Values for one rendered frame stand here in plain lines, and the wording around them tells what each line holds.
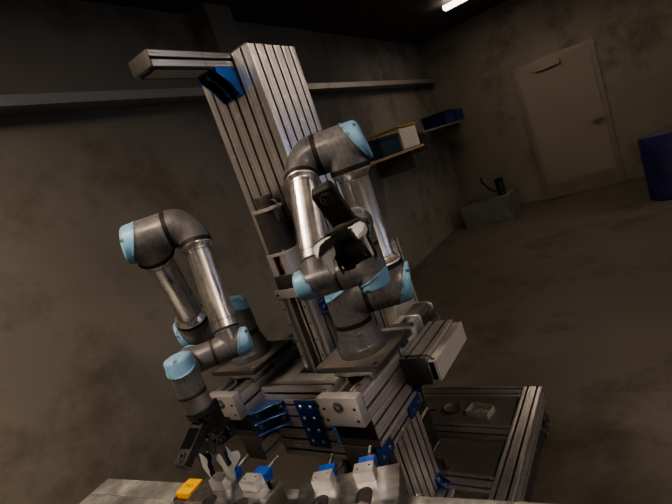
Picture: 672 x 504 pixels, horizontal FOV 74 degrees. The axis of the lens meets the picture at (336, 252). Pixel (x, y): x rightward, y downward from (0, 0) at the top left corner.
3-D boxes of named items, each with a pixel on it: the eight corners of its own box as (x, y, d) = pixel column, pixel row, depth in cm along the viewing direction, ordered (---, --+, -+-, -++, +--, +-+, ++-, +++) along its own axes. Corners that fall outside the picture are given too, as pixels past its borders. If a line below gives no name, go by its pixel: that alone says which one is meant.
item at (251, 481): (273, 464, 125) (267, 447, 124) (288, 464, 122) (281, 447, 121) (246, 500, 113) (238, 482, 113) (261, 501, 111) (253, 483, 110)
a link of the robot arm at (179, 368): (192, 345, 120) (189, 355, 112) (208, 381, 122) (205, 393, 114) (164, 356, 119) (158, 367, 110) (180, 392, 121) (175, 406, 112)
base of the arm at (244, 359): (251, 346, 176) (242, 323, 174) (279, 343, 167) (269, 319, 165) (224, 366, 164) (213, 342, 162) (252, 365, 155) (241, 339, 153)
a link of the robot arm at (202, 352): (220, 358, 133) (218, 371, 122) (183, 373, 131) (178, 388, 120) (210, 334, 132) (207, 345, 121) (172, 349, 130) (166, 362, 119)
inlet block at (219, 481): (244, 463, 130) (238, 447, 129) (257, 463, 128) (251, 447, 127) (215, 498, 119) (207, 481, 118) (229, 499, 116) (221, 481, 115)
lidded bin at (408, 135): (393, 154, 582) (386, 133, 577) (422, 143, 557) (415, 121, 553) (375, 160, 542) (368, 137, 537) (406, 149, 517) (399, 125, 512)
